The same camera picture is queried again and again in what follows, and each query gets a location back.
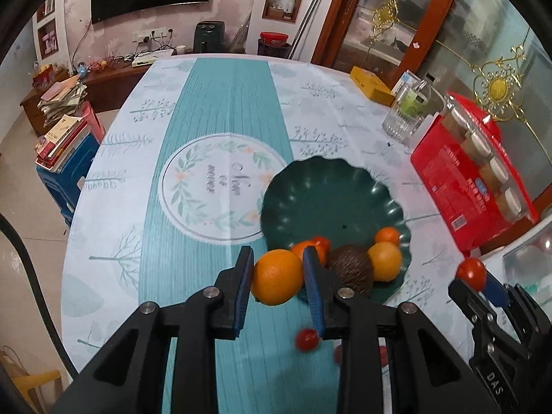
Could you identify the wooden television cabinet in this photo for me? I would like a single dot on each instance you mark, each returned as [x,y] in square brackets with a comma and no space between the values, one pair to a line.
[108,80]

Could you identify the red jar gift package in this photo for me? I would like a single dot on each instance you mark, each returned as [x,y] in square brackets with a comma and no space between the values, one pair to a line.
[453,189]

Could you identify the small orange tangerine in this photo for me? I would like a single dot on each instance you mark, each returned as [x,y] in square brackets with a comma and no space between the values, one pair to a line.
[387,236]

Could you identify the clear plastic bottle green label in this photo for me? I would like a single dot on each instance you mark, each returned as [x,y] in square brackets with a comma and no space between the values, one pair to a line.
[418,95]

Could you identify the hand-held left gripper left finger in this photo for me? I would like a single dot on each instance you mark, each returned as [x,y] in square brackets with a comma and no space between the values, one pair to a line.
[243,293]

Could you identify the red gift box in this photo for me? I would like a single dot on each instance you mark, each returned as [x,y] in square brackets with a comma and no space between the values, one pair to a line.
[43,78]

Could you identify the white wall sockets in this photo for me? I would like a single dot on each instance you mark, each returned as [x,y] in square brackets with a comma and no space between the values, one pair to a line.
[149,34]

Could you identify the metal pole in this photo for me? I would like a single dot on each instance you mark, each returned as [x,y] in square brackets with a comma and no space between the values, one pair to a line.
[308,21]

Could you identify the blue plastic stool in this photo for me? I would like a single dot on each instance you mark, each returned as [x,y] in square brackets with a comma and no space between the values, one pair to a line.
[64,181]

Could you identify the white set-top box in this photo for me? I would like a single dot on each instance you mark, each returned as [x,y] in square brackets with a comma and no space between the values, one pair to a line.
[149,58]

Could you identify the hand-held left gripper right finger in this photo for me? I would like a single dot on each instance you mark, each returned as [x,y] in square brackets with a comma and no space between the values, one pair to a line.
[312,293]

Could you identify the printed teal white tablecloth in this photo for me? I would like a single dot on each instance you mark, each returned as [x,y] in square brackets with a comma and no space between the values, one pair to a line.
[215,116]

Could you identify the dark green scalloped plate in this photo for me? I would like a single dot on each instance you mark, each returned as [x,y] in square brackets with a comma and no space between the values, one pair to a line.
[327,198]

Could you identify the dark avocado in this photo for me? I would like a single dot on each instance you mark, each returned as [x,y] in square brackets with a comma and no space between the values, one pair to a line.
[350,269]

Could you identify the clear jar with white lid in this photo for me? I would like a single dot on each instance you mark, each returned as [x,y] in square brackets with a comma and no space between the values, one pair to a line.
[511,202]
[478,142]
[457,118]
[494,172]

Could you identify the red lidded container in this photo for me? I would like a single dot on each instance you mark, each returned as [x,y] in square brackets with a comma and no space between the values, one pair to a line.
[274,41]

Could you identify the glass door with gold ornament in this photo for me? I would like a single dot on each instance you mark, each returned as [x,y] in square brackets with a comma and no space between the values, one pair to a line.
[453,30]

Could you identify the white cup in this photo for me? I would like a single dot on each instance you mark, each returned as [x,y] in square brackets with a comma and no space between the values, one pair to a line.
[180,49]

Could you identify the large yellow orange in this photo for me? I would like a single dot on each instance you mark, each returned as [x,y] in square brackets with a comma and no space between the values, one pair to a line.
[385,262]

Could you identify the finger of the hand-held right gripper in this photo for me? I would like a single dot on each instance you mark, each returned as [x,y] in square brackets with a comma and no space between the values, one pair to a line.
[498,290]
[468,306]

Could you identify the white wall niche shelves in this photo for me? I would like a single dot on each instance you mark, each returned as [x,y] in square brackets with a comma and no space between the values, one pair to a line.
[47,30]

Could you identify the yellow plastic chair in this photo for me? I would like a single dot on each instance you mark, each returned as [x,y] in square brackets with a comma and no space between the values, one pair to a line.
[30,381]

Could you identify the dark air fryer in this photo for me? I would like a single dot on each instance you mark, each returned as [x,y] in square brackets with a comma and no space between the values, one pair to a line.
[209,38]

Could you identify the yellow cardboard box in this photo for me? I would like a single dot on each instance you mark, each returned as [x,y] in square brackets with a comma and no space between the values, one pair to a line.
[371,86]

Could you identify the stack of books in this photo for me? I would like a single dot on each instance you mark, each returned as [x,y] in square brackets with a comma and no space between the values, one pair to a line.
[64,129]

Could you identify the red cherry tomato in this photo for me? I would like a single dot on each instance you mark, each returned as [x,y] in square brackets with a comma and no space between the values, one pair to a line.
[322,246]
[307,339]

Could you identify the clear drinking glass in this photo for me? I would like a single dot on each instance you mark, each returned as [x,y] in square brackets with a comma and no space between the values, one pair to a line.
[399,120]

